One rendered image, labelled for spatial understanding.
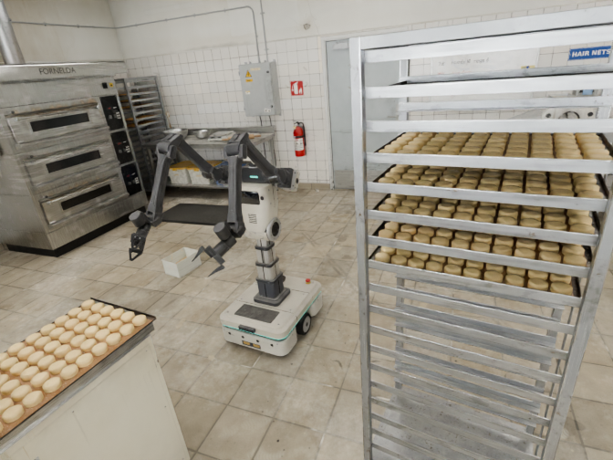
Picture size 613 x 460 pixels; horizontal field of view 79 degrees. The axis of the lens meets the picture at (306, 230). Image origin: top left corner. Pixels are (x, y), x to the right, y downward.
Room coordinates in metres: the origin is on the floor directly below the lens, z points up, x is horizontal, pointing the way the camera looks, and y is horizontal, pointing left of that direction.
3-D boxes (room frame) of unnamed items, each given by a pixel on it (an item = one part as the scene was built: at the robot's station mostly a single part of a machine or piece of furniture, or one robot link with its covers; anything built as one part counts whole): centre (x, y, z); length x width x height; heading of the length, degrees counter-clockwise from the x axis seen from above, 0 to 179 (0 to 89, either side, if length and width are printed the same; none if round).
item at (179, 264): (3.29, 1.27, 0.08); 0.30 x 0.22 x 0.16; 147
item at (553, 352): (0.94, -0.45, 0.96); 0.64 x 0.03 x 0.03; 58
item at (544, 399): (0.94, -0.45, 0.78); 0.64 x 0.03 x 0.03; 58
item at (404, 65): (1.46, -0.41, 0.97); 0.03 x 0.03 x 1.70; 58
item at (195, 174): (5.76, 1.49, 0.36); 0.47 x 0.38 x 0.26; 157
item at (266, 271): (2.26, 0.29, 0.36); 0.13 x 0.13 x 0.40; 62
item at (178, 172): (5.91, 1.86, 0.36); 0.47 x 0.39 x 0.26; 155
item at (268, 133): (5.70, 1.35, 0.49); 1.90 x 0.72 x 0.98; 67
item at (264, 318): (2.25, 0.30, 0.24); 0.68 x 0.53 x 0.41; 152
